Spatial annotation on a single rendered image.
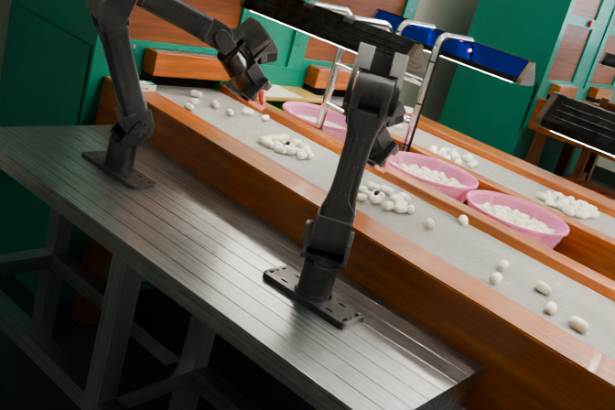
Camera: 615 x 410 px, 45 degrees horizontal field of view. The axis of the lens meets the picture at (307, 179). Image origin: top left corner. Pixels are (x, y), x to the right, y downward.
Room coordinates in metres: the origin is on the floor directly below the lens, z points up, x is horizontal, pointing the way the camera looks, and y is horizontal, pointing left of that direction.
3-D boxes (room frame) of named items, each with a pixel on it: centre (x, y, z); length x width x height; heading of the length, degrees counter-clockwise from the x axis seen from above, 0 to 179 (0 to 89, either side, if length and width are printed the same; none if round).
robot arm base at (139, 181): (1.58, 0.42, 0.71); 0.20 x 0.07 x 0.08; 54
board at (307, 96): (2.44, 0.17, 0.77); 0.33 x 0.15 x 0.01; 139
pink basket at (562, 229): (1.82, -0.54, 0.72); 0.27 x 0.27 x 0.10
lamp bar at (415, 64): (1.97, 0.06, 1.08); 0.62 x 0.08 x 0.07; 49
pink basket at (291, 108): (2.29, 0.01, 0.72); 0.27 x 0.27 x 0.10
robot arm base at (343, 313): (1.22, -0.07, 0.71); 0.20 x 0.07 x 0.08; 54
